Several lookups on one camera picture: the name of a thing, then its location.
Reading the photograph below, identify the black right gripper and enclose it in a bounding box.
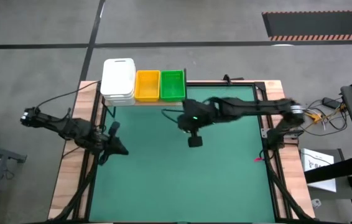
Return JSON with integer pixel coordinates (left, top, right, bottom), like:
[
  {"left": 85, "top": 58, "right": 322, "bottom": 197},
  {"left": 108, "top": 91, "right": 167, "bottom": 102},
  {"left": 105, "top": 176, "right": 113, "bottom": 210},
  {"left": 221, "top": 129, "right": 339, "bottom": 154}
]
[{"left": 177, "top": 99, "right": 218, "bottom": 133}]

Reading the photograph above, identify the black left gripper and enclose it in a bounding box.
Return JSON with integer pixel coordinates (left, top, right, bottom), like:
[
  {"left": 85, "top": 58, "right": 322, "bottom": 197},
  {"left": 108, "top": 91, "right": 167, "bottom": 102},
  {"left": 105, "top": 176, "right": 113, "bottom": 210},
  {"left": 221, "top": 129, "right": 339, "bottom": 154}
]
[{"left": 96, "top": 133, "right": 130, "bottom": 157}]

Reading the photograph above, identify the green table mat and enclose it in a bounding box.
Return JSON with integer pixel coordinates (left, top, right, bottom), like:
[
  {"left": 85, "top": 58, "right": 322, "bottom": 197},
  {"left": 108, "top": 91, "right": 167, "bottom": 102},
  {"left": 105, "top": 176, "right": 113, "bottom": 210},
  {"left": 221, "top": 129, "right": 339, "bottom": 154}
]
[{"left": 88, "top": 85, "right": 276, "bottom": 223}]

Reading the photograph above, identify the paper sheet at right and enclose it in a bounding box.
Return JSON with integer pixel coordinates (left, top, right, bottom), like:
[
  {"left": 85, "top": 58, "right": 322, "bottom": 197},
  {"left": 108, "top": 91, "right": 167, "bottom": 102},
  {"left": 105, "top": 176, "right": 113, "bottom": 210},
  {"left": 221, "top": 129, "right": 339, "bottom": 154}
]
[{"left": 300, "top": 147, "right": 337, "bottom": 193}]

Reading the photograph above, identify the black power adapter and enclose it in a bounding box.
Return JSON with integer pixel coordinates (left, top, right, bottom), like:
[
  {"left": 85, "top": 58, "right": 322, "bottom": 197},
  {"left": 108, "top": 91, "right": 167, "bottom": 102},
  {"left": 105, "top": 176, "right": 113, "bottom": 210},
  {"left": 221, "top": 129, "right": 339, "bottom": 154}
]
[{"left": 321, "top": 96, "right": 339, "bottom": 110}]

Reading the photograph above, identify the black metal beam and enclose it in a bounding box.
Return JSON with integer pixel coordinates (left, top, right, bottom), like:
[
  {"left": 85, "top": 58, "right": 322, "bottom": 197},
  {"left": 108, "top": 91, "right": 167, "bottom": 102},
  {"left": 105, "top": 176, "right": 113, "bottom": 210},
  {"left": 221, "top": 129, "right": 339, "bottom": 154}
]
[{"left": 303, "top": 154, "right": 352, "bottom": 185}]

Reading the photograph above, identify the black hazard-striped floor mat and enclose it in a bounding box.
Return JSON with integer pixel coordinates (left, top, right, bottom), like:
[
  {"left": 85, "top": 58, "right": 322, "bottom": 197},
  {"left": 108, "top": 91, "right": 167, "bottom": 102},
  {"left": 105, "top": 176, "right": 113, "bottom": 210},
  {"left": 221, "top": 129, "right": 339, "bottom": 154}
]
[{"left": 261, "top": 10, "right": 352, "bottom": 42}]

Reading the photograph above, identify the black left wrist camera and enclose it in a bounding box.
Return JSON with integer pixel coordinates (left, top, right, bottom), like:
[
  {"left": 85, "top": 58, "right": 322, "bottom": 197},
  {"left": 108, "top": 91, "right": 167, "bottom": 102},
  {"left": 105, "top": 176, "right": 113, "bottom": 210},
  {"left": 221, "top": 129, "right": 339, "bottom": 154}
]
[{"left": 108, "top": 121, "right": 122, "bottom": 136}]

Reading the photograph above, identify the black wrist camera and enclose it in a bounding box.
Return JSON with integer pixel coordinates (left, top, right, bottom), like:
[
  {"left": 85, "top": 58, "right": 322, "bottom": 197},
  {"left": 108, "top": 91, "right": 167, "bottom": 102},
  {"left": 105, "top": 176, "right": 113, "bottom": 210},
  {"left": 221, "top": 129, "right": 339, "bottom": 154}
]
[
  {"left": 187, "top": 134, "right": 204, "bottom": 149},
  {"left": 108, "top": 121, "right": 122, "bottom": 136}
]

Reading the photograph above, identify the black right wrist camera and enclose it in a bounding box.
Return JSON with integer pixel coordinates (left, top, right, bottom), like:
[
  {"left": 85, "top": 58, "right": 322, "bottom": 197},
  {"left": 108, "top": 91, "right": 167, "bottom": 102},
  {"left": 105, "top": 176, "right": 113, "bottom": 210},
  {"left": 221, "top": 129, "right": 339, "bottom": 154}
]
[{"left": 187, "top": 134, "right": 204, "bottom": 149}]

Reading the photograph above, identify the black aluminium table frame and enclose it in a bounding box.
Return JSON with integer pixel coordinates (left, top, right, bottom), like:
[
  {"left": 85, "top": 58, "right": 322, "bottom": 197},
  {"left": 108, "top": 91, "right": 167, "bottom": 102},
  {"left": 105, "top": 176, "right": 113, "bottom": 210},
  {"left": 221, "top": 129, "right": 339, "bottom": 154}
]
[{"left": 47, "top": 79, "right": 317, "bottom": 224}]

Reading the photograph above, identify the black clamp bracket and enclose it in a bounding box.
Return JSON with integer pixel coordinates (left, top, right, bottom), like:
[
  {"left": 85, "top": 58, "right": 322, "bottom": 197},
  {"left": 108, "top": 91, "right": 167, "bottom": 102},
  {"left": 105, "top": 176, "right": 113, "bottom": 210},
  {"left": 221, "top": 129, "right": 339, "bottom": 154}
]
[{"left": 222, "top": 73, "right": 244, "bottom": 85}]

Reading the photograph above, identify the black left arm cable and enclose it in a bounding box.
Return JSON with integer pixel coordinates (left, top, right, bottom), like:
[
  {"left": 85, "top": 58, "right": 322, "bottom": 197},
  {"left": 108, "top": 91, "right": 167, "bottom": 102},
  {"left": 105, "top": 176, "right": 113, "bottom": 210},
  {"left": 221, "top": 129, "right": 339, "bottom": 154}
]
[{"left": 38, "top": 80, "right": 104, "bottom": 109}]

